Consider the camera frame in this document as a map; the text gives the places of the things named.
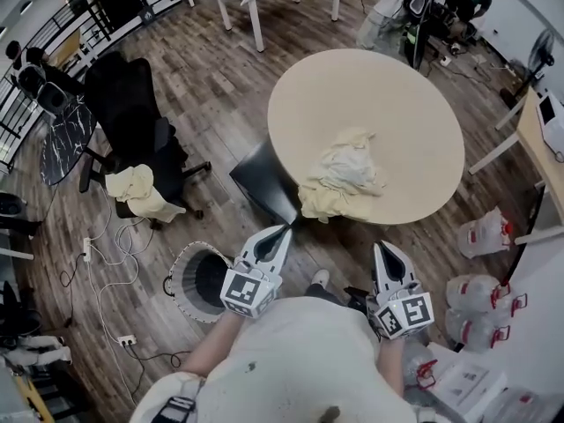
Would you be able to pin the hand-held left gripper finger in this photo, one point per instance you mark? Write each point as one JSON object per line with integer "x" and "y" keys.
{"x": 247, "y": 248}
{"x": 284, "y": 254}

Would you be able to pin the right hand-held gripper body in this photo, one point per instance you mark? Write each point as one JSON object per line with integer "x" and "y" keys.
{"x": 405, "y": 313}

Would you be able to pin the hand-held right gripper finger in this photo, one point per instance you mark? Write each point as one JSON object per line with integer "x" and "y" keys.
{"x": 410, "y": 273}
{"x": 379, "y": 271}

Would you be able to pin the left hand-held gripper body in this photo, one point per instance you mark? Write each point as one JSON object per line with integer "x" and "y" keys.
{"x": 242, "y": 291}

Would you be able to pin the white grey laundry basket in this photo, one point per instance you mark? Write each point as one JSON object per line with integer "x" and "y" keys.
{"x": 185, "y": 276}

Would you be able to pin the pale yellow clothes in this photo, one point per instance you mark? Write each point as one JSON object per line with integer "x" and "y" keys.
{"x": 141, "y": 192}
{"x": 321, "y": 207}

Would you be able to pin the white clothes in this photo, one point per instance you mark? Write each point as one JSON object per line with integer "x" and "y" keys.
{"x": 348, "y": 170}

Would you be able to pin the person's right forearm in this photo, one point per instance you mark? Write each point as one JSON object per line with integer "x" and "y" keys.
{"x": 390, "y": 364}

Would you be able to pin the person's left forearm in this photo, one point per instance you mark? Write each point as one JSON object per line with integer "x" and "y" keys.
{"x": 207, "y": 346}

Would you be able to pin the person's white shoe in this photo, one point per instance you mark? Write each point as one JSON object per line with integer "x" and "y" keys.
{"x": 321, "y": 276}

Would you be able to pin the person's black trousers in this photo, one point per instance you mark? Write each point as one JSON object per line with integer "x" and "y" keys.
{"x": 324, "y": 293}

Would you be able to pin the black metal cabinet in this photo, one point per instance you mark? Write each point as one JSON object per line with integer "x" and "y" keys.
{"x": 264, "y": 179}

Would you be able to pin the group of clear water jugs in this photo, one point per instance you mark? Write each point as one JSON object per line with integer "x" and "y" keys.
{"x": 480, "y": 236}

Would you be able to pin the person's white knit top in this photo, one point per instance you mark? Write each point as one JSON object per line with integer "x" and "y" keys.
{"x": 299, "y": 359}

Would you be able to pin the white cardboard box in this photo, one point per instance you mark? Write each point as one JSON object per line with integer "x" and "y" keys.
{"x": 467, "y": 381}

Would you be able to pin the white power strip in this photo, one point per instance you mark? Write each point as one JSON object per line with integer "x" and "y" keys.
{"x": 446, "y": 60}
{"x": 87, "y": 249}
{"x": 127, "y": 340}

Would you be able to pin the wooden desk with white legs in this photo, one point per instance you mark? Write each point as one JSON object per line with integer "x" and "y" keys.
{"x": 535, "y": 148}

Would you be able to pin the round beige table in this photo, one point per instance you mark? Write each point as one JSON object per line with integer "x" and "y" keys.
{"x": 365, "y": 91}

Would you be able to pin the black office chair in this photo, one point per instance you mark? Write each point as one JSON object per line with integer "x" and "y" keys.
{"x": 123, "y": 99}

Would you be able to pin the white appliance with screen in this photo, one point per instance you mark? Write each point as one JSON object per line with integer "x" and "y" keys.
{"x": 554, "y": 126}

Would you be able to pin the black marble table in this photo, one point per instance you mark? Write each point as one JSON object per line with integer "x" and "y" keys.
{"x": 66, "y": 143}

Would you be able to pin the round wooden table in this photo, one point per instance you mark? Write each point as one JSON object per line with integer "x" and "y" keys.
{"x": 37, "y": 408}

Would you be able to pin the black white backpack device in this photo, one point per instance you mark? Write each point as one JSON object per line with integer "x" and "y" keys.
{"x": 48, "y": 95}

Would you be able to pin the black oval pack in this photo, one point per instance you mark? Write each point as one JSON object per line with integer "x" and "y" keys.
{"x": 416, "y": 2}

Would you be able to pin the black pedestal fan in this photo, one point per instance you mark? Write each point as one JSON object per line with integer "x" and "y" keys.
{"x": 543, "y": 49}

